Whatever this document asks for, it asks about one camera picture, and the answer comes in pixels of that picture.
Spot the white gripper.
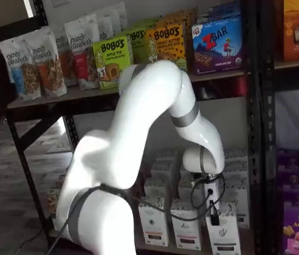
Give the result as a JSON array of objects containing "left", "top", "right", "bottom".
[{"left": 204, "top": 181, "right": 221, "bottom": 226}]

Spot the white box green strip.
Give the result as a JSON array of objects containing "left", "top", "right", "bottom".
[
  {"left": 219, "top": 183, "right": 250, "bottom": 229},
  {"left": 222, "top": 164, "right": 249, "bottom": 186},
  {"left": 223, "top": 148, "right": 249, "bottom": 168},
  {"left": 205, "top": 203, "right": 242, "bottom": 255}
]

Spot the white box pink strip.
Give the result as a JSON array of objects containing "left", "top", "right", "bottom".
[
  {"left": 170, "top": 200, "right": 202, "bottom": 250},
  {"left": 177, "top": 175, "right": 207, "bottom": 207}
]

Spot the blue ZBar box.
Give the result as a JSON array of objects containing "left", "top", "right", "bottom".
[
  {"left": 191, "top": 17, "right": 244, "bottom": 75},
  {"left": 197, "top": 1, "right": 242, "bottom": 24}
]

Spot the green apple cinnamon oatmeal box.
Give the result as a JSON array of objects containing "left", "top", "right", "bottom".
[{"left": 47, "top": 185, "right": 62, "bottom": 215}]

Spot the yellow Bobo's peanut butter box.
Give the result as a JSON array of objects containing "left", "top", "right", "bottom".
[
  {"left": 162, "top": 9, "right": 197, "bottom": 35},
  {"left": 145, "top": 22, "right": 187, "bottom": 73}
]

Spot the green Bobo's apple pie box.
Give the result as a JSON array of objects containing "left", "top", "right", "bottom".
[
  {"left": 124, "top": 26, "right": 152, "bottom": 64},
  {"left": 92, "top": 36, "right": 132, "bottom": 90}
]

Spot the red label granola bag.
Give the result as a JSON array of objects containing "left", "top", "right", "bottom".
[{"left": 64, "top": 14, "right": 101, "bottom": 90}]

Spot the white granola bag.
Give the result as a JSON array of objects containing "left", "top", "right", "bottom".
[
  {"left": 111, "top": 2, "right": 127, "bottom": 31},
  {"left": 95, "top": 7, "right": 116, "bottom": 43}
]

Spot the blue label granola bag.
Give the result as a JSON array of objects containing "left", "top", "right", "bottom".
[{"left": 0, "top": 34, "right": 41, "bottom": 102}]

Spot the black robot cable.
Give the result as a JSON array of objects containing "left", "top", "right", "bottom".
[{"left": 47, "top": 172, "right": 226, "bottom": 255}]

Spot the black metal shelf frame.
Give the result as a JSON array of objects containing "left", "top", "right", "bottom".
[
  {"left": 0, "top": 0, "right": 263, "bottom": 255},
  {"left": 259, "top": 0, "right": 299, "bottom": 255}
]

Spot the black cable strap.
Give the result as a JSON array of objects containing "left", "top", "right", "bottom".
[{"left": 93, "top": 184, "right": 131, "bottom": 199}]

